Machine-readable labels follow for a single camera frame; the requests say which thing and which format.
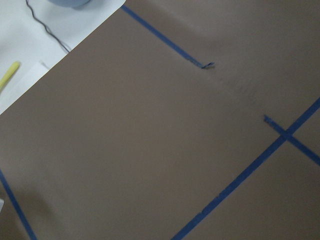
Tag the blue bowl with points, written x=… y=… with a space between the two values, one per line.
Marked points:
x=69 y=3

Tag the yellow plastic spoon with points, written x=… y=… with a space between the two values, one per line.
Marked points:
x=9 y=73

